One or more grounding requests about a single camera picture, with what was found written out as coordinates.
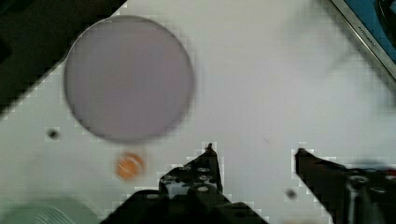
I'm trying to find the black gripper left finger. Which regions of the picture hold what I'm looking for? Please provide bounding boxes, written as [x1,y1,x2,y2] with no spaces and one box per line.
[159,143,223,199]

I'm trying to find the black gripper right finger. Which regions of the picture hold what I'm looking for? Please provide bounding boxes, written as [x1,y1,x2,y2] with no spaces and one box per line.
[294,148,396,224]

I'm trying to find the orange slice toy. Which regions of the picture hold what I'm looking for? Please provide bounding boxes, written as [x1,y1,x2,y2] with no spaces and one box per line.
[115,152,145,181]

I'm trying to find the round grey-purple plate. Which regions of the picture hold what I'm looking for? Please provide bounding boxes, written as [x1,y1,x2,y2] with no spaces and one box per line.
[64,16,195,144]

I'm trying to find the green oval colander basket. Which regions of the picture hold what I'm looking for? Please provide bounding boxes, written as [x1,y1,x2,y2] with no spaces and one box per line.
[1,199,100,224]

